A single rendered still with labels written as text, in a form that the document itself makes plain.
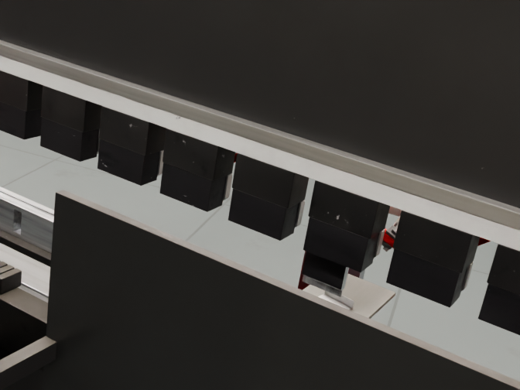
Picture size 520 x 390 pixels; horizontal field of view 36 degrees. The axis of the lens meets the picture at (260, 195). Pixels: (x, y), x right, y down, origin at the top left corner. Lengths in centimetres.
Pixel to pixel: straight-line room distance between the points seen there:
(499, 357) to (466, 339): 18
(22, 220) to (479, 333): 256
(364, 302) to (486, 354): 209
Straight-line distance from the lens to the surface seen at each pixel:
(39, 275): 192
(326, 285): 180
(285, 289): 122
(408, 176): 138
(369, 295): 201
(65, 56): 181
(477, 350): 402
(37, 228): 228
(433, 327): 410
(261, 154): 175
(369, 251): 171
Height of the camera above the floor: 190
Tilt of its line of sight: 21 degrees down
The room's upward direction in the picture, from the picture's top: 10 degrees clockwise
